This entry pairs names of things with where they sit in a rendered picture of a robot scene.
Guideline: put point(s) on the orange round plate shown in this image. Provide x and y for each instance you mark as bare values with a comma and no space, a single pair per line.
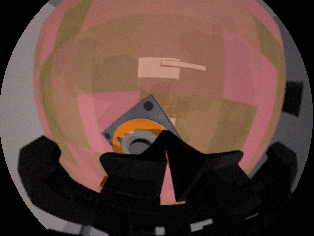
132,129

